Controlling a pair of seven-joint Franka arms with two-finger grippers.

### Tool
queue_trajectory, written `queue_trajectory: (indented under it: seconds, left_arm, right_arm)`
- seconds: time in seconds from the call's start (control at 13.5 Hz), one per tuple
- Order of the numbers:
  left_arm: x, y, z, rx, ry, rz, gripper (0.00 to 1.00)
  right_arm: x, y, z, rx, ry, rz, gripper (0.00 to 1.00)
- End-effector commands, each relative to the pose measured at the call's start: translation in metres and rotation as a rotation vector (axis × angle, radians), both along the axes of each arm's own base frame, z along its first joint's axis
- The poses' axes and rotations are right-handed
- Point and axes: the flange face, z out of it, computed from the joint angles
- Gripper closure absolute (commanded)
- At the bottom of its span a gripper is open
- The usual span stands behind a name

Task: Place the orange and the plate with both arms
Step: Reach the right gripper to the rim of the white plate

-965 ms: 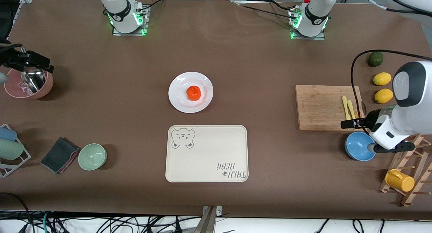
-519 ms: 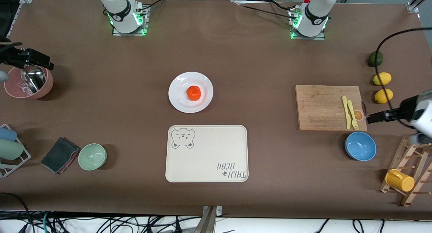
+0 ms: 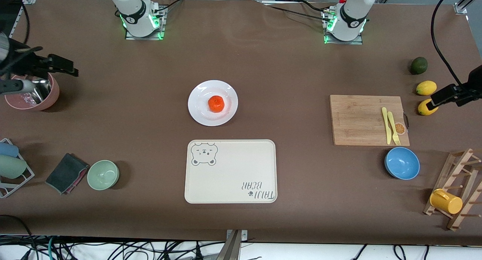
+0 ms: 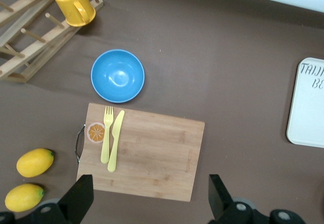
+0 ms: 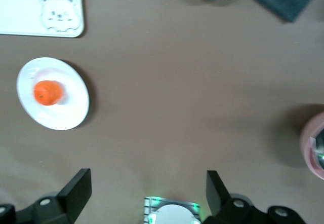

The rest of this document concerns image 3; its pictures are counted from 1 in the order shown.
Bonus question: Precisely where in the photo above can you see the white plate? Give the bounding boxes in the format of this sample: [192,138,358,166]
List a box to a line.
[188,80,239,126]

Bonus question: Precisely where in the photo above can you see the orange mandarin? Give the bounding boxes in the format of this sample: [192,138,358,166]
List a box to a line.
[208,96,225,113]

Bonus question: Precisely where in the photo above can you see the yellow lemon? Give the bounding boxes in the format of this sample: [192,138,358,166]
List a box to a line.
[416,81,437,96]
[418,98,439,116]

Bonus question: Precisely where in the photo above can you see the pink bowl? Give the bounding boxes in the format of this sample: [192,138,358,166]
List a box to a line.
[5,73,60,111]

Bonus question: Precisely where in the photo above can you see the dark green lime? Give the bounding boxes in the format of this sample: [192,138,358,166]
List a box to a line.
[410,57,428,75]

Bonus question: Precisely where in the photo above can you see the yellow plastic fork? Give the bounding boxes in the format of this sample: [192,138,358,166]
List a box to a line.
[387,111,401,146]

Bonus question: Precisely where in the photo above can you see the yellow plastic knife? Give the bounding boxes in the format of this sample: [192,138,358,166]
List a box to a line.
[381,107,392,145]

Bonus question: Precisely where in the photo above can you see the blue bowl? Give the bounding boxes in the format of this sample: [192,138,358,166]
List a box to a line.
[384,147,420,180]

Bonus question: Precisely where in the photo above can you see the blue cup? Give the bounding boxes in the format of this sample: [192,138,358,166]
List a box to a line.
[0,141,19,158]

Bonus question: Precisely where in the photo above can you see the bamboo cutting board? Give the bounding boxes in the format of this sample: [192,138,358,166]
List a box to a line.
[329,95,410,146]

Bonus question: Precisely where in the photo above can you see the wooden mug rack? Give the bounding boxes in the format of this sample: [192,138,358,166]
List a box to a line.
[423,148,482,231]

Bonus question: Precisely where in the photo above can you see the pale green cup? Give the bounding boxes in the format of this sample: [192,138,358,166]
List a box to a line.
[0,155,27,179]

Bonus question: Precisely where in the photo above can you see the yellow mug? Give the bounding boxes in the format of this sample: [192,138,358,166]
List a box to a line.
[430,189,463,215]

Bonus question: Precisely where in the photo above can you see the dark grey cloth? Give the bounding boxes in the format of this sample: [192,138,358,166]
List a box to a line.
[45,153,89,195]

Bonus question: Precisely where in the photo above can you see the pink cloth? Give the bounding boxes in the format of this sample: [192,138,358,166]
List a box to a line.
[64,169,88,195]

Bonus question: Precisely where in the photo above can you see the pale green bowl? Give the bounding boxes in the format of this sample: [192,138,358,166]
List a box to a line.
[87,160,120,191]

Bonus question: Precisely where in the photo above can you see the cream bear print tray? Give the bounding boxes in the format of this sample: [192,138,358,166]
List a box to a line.
[184,139,278,204]

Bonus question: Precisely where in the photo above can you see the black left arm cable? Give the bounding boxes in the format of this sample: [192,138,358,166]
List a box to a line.
[430,0,466,86]

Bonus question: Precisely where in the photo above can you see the white wire rack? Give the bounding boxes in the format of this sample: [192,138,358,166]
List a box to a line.
[0,138,35,199]

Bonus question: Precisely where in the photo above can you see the black base cable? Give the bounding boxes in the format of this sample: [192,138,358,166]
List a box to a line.
[263,0,333,22]
[153,0,186,14]

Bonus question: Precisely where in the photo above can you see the teal floor cable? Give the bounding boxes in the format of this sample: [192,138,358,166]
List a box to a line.
[47,236,58,260]

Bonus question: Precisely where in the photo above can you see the grey metal post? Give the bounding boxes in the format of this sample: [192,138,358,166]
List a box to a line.
[215,230,242,260]

